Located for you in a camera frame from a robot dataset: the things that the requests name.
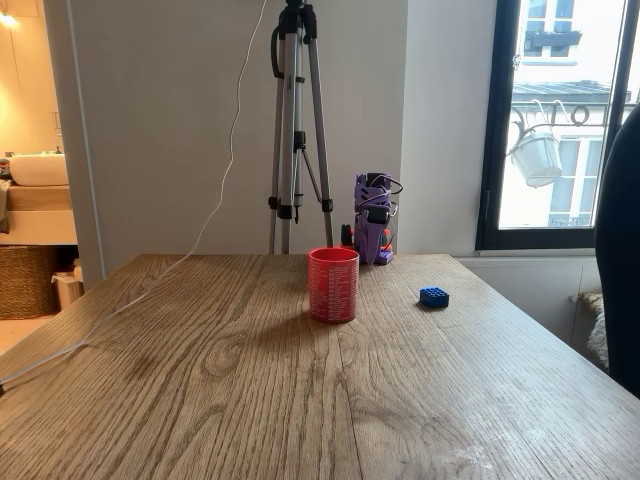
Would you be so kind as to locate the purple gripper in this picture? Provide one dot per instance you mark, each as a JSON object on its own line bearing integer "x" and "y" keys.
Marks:
{"x": 369, "y": 241}

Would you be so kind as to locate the blue toy brick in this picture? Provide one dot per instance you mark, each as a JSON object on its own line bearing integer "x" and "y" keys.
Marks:
{"x": 434, "y": 298}

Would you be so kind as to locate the purple robot arm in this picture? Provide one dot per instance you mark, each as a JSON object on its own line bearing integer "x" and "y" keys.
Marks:
{"x": 384, "y": 258}

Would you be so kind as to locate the red cup with white print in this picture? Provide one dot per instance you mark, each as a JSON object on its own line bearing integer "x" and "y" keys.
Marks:
{"x": 334, "y": 290}

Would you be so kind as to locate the orange black table clamp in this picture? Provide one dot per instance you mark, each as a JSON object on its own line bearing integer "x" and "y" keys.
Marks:
{"x": 345, "y": 235}

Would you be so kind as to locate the silver black tripod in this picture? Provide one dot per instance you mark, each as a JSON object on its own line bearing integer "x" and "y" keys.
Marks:
{"x": 287, "y": 100}

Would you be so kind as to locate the white hanging flower pot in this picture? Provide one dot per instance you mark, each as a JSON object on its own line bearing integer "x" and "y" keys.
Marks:
{"x": 537, "y": 160}

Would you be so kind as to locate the cream fur throw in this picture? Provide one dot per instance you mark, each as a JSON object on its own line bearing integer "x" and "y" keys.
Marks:
{"x": 597, "y": 330}

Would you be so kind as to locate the wrought iron railing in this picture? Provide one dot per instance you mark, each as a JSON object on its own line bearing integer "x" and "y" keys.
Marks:
{"x": 580, "y": 116}

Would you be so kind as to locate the dark office chair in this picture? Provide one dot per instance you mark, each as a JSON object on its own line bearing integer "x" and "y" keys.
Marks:
{"x": 622, "y": 250}

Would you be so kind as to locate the black window planter box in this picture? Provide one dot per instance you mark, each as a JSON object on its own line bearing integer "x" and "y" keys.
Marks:
{"x": 552, "y": 39}

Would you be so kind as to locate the small white bin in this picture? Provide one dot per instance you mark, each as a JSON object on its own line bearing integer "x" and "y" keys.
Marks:
{"x": 67, "y": 292}

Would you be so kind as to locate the wooden vanity counter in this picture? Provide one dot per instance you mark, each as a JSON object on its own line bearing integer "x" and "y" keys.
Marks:
{"x": 40, "y": 220}

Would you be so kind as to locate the white sink basin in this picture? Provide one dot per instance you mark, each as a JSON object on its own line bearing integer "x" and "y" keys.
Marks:
{"x": 37, "y": 170}

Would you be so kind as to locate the woven wicker basket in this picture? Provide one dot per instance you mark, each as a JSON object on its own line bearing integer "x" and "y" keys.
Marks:
{"x": 25, "y": 282}

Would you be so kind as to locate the black window frame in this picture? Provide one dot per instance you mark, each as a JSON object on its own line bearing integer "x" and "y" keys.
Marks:
{"x": 492, "y": 125}

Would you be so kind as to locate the glowing wall lamp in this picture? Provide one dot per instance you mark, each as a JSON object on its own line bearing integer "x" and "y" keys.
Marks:
{"x": 7, "y": 20}

